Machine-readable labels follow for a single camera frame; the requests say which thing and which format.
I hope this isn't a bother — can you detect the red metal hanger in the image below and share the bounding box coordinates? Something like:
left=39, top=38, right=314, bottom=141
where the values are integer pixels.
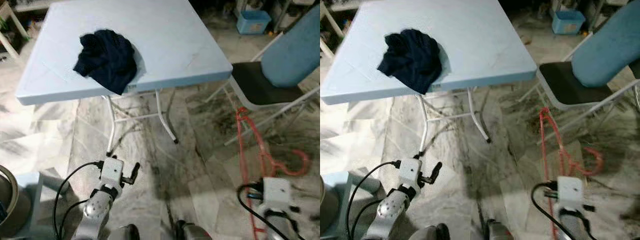
left=539, top=107, right=605, bottom=240
left=235, top=106, right=311, bottom=240

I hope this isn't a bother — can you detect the robot leg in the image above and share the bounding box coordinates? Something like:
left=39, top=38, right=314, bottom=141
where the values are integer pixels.
left=107, top=224, right=141, bottom=240
left=422, top=223, right=451, bottom=240
left=174, top=220, right=213, bottom=240
left=484, top=219, right=516, bottom=240

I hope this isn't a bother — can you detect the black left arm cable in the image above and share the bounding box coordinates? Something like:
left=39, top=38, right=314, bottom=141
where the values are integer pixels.
left=345, top=160, right=402, bottom=240
left=52, top=160, right=105, bottom=240

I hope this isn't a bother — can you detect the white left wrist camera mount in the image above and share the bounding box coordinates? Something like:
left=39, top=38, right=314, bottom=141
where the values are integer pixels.
left=100, top=157, right=124, bottom=188
left=398, top=158, right=423, bottom=187

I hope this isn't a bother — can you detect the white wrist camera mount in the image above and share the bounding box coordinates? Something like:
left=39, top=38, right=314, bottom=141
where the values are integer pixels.
left=398, top=158, right=423, bottom=187
left=100, top=157, right=124, bottom=188
left=262, top=177, right=292, bottom=211
left=556, top=176, right=585, bottom=208

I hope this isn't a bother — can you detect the light blue folding table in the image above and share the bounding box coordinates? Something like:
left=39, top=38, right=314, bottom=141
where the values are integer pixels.
left=320, top=0, right=538, bottom=156
left=15, top=0, right=233, bottom=156

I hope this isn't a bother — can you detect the light blue cushion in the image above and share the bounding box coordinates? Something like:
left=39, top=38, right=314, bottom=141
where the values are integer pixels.
left=571, top=0, right=640, bottom=88
left=261, top=5, right=321, bottom=88

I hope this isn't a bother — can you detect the right robot leg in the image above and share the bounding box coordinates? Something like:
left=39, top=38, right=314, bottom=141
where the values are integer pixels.
left=484, top=219, right=516, bottom=240
left=174, top=220, right=213, bottom=240

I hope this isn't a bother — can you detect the left robot leg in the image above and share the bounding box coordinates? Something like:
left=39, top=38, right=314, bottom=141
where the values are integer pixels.
left=107, top=224, right=141, bottom=240
left=422, top=223, right=451, bottom=240

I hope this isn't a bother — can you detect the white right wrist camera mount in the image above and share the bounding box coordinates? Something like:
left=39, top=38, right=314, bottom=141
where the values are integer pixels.
left=556, top=176, right=585, bottom=208
left=262, top=177, right=292, bottom=211

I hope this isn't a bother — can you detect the light blue plastic stool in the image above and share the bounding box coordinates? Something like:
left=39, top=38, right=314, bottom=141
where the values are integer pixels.
left=322, top=171, right=353, bottom=236
left=14, top=171, right=57, bottom=238

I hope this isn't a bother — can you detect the grey metal pot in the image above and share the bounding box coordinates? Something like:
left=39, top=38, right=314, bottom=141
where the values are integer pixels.
left=0, top=165, right=21, bottom=237

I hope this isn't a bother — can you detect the white folding chair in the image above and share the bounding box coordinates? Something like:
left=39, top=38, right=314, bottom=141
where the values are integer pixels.
left=205, top=30, right=321, bottom=146
left=517, top=30, right=640, bottom=146

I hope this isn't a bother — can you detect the light blue plastic bin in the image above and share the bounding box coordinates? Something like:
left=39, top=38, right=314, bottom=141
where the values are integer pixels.
left=236, top=10, right=272, bottom=35
left=552, top=11, right=586, bottom=35

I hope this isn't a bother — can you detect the dark navy garment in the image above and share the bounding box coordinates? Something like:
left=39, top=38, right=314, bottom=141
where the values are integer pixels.
left=377, top=28, right=443, bottom=95
left=73, top=28, right=138, bottom=96

